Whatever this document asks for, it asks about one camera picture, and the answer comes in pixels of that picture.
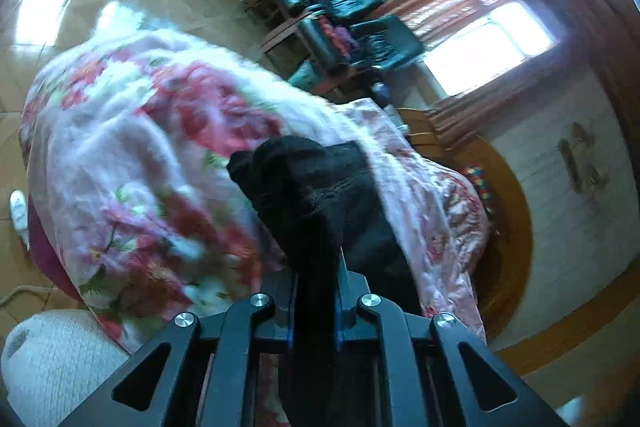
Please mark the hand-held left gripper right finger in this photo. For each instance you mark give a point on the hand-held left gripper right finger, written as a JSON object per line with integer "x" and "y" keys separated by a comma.
{"x": 345, "y": 307}

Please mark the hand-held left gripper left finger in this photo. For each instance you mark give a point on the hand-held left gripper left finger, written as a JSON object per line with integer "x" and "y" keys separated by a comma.
{"x": 285, "y": 307}

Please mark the black pants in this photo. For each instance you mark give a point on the black pants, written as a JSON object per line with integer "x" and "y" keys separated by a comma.
{"x": 310, "y": 197}

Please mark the colourful checkered pillow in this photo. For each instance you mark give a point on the colourful checkered pillow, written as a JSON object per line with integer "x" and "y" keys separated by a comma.
{"x": 480, "y": 187}

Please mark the wooden headboard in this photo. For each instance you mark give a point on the wooden headboard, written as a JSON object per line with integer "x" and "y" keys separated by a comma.
{"x": 510, "y": 232}

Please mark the floral pink blanket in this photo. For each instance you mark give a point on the floral pink blanket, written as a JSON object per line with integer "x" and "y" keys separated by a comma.
{"x": 150, "y": 132}

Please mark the brown curtain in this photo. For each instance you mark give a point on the brown curtain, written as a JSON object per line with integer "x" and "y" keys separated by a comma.
{"x": 465, "y": 112}

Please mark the white fuzzy cloth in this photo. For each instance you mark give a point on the white fuzzy cloth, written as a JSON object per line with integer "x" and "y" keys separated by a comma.
{"x": 55, "y": 367}

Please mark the magenta bed sheet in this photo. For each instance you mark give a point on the magenta bed sheet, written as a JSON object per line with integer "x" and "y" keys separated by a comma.
{"x": 47, "y": 257}

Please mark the large black leather chair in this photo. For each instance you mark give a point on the large black leather chair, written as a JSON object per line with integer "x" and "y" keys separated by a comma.
{"x": 390, "y": 42}

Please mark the white slipper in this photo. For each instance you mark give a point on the white slipper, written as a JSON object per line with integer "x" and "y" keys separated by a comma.
{"x": 19, "y": 212}

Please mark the bright window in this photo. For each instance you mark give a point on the bright window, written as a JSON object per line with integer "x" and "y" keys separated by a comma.
{"x": 490, "y": 47}

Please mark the wooden stool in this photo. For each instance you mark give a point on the wooden stool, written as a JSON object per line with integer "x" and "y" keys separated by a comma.
{"x": 272, "y": 7}

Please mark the wall coat rack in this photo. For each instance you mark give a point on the wall coat rack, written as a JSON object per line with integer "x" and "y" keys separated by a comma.
{"x": 580, "y": 157}

